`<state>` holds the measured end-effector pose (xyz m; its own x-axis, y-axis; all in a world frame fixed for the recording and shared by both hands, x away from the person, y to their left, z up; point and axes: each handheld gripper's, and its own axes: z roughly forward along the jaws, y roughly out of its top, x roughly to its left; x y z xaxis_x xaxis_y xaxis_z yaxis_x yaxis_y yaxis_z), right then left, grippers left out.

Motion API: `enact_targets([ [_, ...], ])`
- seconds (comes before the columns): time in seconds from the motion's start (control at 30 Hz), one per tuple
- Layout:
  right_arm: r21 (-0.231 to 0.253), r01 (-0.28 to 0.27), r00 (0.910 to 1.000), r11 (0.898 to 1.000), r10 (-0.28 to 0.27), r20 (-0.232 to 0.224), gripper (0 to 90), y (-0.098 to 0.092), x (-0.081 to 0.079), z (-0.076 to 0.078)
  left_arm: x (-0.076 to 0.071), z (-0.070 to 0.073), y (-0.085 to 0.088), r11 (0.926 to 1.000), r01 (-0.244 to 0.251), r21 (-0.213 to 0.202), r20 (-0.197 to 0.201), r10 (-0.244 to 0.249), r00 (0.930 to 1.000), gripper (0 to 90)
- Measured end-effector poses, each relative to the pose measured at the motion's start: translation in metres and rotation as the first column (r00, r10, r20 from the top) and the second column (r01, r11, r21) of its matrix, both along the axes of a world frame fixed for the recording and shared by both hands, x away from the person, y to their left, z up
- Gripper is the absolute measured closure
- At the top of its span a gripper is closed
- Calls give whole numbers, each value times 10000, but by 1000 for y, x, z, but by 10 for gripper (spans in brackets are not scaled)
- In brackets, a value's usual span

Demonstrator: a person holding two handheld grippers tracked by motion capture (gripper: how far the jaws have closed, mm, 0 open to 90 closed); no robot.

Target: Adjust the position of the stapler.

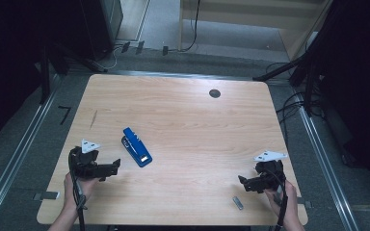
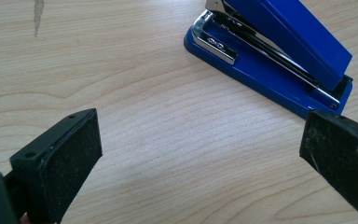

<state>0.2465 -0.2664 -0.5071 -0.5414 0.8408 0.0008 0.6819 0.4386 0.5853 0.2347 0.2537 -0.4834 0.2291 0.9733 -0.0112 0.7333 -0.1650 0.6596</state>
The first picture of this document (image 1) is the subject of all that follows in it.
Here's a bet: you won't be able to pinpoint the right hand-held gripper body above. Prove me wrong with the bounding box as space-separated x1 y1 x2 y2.
245 150 288 194

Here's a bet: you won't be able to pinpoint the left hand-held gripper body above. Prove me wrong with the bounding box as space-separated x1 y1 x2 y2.
68 138 111 181

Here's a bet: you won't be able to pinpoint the metal staple strip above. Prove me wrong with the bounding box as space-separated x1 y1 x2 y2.
231 195 245 211

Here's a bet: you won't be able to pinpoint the blue stapler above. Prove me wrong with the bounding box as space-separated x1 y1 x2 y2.
120 126 153 168

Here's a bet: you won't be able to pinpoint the person's left hand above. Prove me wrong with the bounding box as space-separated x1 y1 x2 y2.
63 172 100 212

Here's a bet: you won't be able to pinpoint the person's right hand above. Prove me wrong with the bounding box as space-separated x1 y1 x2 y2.
264 179 299 223

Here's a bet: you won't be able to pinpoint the grey tape strip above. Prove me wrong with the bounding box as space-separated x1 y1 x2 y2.
297 195 312 210
33 191 61 202

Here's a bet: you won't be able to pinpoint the black tape floor mark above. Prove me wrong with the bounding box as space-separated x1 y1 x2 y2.
57 105 72 126

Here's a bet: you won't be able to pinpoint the black metal stand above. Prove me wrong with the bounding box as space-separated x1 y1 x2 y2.
252 0 336 117
39 41 109 105

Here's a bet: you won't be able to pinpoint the black cabinet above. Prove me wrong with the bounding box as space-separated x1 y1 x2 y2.
78 0 124 62

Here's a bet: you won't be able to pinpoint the light wooden shelf unit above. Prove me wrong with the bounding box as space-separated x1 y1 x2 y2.
177 0 335 62

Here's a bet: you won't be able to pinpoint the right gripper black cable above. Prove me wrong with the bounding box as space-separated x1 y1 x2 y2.
263 167 289 231

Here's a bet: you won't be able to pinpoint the metal floor rail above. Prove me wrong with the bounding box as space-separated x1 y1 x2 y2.
0 73 62 231
293 92 362 231

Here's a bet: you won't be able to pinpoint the black floor cables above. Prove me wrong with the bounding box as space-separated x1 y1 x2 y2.
264 62 323 149

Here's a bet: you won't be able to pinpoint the white floor cable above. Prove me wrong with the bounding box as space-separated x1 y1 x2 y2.
97 45 123 71

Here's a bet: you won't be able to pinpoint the black hanging cable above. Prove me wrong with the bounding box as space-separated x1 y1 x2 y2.
168 0 202 54

